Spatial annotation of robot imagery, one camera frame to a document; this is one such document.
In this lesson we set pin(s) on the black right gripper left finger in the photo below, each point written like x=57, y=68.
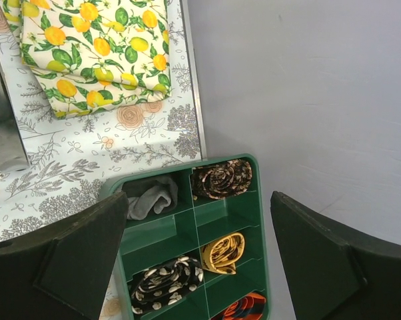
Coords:
x=62, y=270

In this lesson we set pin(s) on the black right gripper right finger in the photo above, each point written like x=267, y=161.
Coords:
x=334, y=271

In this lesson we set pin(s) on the stainless steel dish rack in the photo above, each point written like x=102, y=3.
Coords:
x=13, y=156

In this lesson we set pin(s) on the black orange rolled tie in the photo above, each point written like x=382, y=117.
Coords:
x=250, y=307

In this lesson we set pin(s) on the black floral rolled tie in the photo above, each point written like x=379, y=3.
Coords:
x=165, y=284

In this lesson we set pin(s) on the floral patterned table mat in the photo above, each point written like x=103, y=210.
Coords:
x=72, y=158

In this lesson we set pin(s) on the yellow rolled tie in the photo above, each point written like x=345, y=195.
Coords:
x=220, y=256

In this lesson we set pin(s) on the grey item in tray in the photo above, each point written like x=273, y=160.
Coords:
x=158, y=194

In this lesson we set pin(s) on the green compartment tray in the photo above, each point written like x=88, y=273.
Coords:
x=183, y=231

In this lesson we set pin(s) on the black gold rolled tie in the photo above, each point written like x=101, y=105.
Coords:
x=221, y=180

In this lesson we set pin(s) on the lemon print folded cloth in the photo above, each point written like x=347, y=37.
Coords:
x=94, y=55

